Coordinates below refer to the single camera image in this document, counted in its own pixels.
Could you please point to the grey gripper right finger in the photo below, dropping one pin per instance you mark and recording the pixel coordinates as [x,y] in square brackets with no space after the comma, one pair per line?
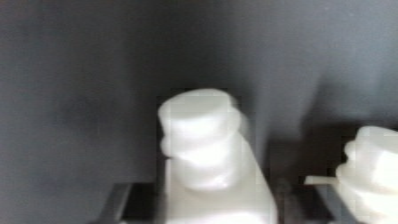
[301,206]

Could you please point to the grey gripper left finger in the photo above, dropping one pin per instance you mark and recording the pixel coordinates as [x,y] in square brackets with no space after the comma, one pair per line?
[131,205]

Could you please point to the white leg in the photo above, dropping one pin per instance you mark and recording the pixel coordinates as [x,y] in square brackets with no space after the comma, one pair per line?
[216,192]
[367,176]

